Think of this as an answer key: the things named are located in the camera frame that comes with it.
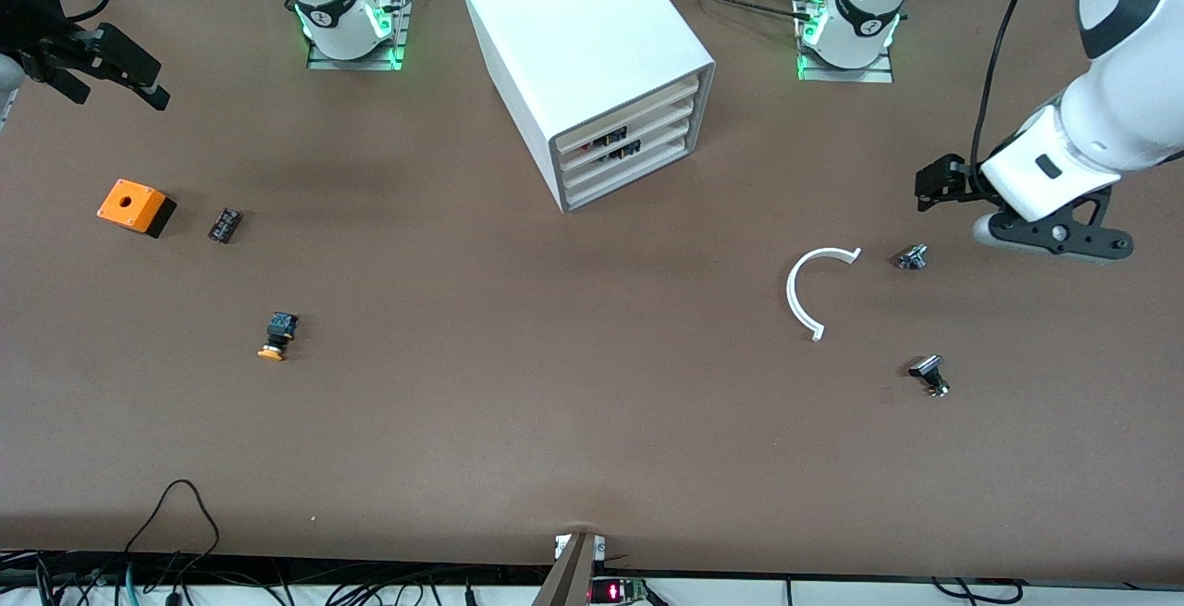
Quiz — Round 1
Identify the orange push button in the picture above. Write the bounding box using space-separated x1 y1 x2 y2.
257 312 299 363

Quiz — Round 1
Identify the white curved plastic arc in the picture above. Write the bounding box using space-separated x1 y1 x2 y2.
786 246 863 342

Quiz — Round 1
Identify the device with red display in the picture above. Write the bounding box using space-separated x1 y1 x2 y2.
589 576 648 605

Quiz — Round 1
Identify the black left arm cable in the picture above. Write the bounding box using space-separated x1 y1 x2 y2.
971 0 1057 172

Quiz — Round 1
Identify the orange button enclosure box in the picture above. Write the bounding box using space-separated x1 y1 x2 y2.
96 179 177 239

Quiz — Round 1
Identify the black headed switch part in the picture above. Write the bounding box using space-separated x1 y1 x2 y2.
907 354 951 399

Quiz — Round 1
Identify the looped black cable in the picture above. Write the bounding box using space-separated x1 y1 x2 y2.
123 479 221 579

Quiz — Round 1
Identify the tangled black cable bundle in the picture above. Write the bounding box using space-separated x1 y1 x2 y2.
0 549 519 606

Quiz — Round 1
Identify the brown camera mount bracket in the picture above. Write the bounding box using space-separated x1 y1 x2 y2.
532 532 608 606

